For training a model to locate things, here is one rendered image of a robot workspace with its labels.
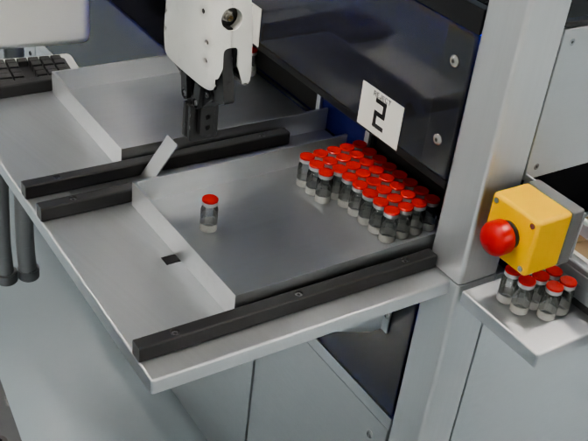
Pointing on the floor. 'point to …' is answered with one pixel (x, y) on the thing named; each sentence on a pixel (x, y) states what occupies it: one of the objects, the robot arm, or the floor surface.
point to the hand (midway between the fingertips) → (199, 119)
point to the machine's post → (477, 204)
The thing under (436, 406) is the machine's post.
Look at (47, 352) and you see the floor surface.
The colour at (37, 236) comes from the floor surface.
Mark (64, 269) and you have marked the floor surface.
